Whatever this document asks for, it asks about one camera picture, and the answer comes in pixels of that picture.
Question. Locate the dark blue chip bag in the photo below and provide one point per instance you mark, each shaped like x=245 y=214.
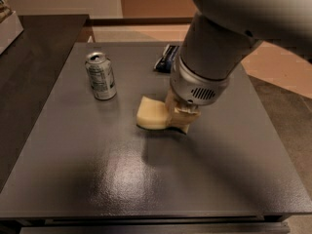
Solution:
x=165 y=62

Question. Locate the silver grey gripper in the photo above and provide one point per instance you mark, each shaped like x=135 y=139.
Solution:
x=195 y=88

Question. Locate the silver soda can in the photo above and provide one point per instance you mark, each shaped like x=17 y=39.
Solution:
x=101 y=76

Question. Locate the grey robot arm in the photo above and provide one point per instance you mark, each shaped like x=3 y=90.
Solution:
x=221 y=34

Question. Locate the white box on counter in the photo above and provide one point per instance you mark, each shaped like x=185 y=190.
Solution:
x=10 y=29

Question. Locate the yellow sponge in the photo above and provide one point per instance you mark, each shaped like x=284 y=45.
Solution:
x=152 y=114

